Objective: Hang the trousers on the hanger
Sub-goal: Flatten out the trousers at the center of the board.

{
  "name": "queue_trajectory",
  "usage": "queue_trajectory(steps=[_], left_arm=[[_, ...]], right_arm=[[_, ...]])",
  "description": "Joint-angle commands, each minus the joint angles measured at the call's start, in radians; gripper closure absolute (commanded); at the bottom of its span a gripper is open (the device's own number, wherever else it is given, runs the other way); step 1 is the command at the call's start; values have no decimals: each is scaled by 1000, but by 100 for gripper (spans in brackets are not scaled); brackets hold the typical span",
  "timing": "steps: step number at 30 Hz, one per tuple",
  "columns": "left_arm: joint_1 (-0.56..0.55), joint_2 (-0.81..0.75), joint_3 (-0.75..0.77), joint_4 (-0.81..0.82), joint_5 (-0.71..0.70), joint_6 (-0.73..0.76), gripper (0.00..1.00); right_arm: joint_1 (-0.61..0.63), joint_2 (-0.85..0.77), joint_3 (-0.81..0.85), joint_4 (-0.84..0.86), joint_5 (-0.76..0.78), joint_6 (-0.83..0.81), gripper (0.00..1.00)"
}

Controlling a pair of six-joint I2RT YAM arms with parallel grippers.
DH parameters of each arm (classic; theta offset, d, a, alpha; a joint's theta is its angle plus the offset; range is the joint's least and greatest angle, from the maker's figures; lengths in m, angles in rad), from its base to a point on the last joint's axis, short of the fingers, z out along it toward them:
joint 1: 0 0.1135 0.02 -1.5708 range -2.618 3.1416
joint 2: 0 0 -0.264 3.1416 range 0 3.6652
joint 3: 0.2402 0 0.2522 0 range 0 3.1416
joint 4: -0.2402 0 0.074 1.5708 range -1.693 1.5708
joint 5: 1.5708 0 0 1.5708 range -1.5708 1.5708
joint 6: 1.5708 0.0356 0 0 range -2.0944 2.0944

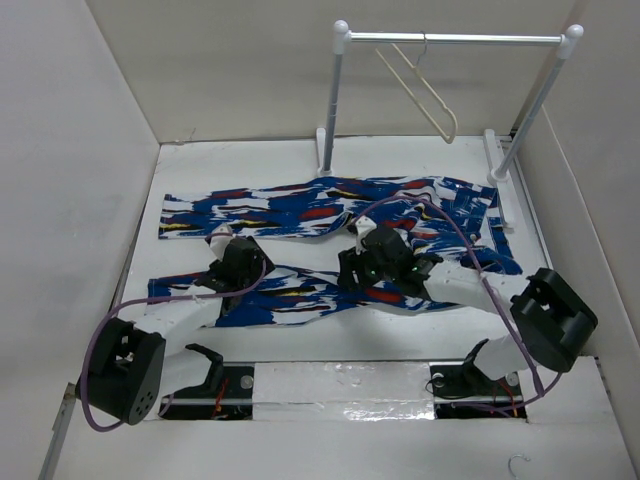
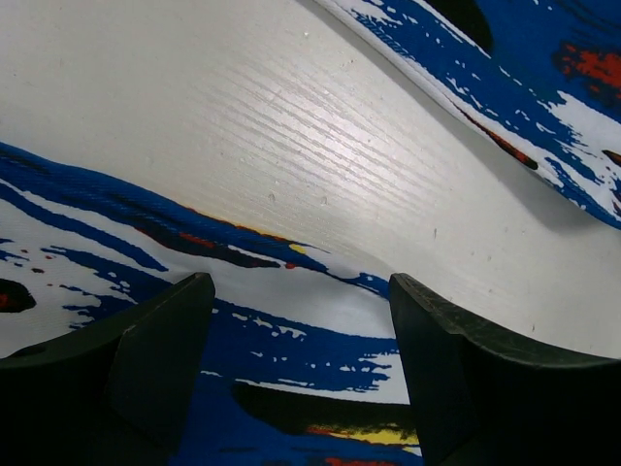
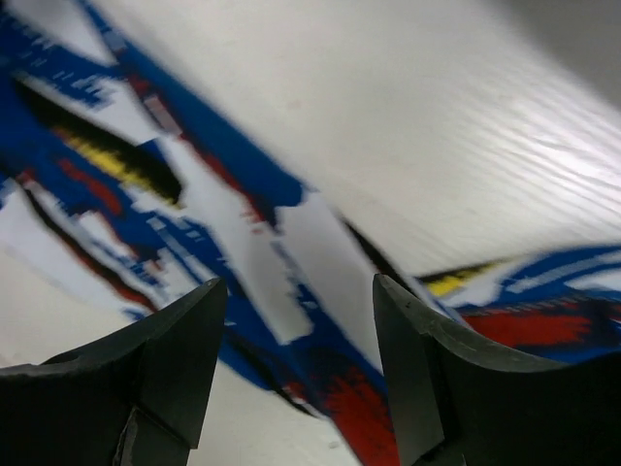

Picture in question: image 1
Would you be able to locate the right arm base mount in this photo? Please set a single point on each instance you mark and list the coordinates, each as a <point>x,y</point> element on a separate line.
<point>455,397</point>

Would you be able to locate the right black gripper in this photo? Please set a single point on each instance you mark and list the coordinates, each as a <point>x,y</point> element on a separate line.
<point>349,261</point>

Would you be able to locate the blue white patterned trousers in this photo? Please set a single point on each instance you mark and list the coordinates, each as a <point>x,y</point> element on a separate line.
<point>434,213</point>

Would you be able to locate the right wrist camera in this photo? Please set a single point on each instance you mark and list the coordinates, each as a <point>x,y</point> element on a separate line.
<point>363,225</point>

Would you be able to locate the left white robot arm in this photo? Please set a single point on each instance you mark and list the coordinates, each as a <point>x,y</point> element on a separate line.
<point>140,355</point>

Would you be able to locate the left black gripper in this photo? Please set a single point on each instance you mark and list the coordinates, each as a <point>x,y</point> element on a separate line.
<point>256,266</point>

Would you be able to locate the beige plastic hanger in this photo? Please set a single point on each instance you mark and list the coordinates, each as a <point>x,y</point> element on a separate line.
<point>447,137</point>

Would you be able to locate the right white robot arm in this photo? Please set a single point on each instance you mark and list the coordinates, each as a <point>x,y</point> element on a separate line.
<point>547,322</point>

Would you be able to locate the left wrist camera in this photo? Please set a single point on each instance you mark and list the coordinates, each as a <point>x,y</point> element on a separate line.
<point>218,240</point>

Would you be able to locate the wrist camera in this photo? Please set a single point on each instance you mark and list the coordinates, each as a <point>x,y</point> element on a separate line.
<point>218,240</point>
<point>363,225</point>

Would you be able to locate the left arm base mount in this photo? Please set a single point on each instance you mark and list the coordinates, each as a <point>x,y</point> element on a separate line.
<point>230,400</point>

